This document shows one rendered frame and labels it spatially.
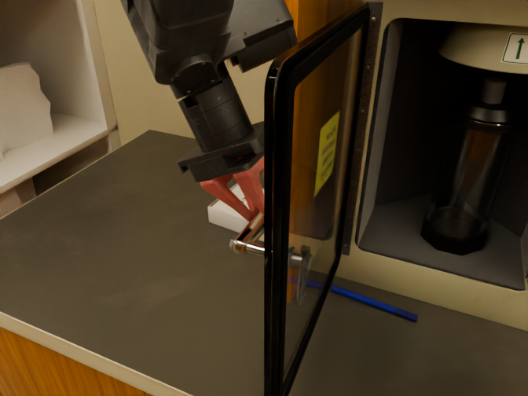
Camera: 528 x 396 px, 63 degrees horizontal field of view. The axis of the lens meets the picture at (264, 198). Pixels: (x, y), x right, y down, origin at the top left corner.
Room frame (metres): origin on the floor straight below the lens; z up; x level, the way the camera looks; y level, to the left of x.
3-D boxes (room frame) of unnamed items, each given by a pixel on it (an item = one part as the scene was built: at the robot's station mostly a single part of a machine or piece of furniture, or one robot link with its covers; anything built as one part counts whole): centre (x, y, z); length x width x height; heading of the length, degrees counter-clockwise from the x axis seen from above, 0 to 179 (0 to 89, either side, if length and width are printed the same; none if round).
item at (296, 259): (0.31, -0.03, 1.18); 0.02 x 0.02 x 0.06; 67
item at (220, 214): (0.75, 0.02, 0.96); 0.16 x 0.12 x 0.04; 60
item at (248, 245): (0.36, -0.01, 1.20); 0.10 x 0.05 x 0.03; 157
